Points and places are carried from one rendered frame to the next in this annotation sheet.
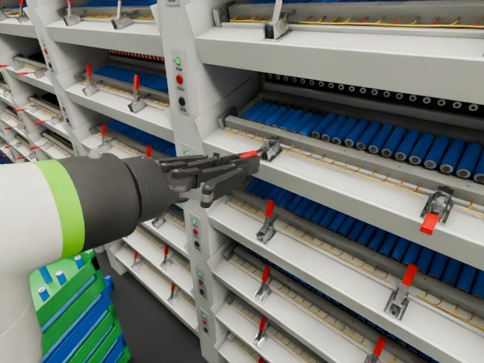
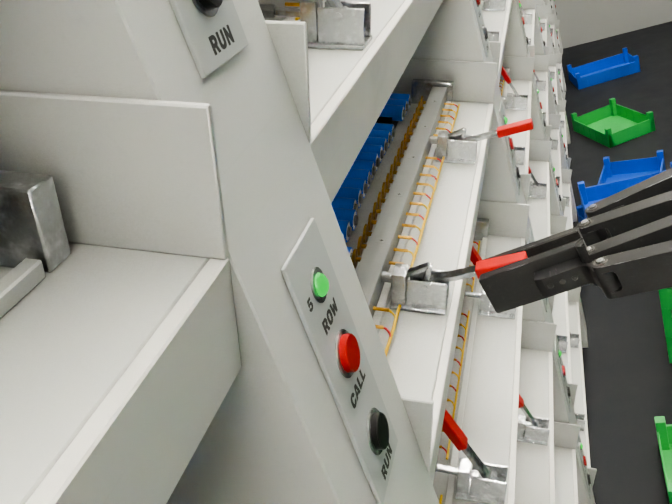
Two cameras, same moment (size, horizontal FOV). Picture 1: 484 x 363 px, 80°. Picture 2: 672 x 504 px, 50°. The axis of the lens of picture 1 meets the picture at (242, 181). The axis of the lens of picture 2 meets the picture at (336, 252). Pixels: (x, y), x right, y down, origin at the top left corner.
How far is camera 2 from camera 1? 0.76 m
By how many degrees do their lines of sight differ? 91
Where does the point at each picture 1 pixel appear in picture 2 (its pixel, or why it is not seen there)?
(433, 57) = not seen: outside the picture
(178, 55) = (310, 259)
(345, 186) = (456, 211)
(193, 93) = (371, 345)
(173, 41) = (276, 224)
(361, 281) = (484, 341)
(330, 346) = (537, 484)
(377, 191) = (450, 188)
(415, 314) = not seen: hidden behind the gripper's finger
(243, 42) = (365, 69)
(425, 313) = not seen: hidden behind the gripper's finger
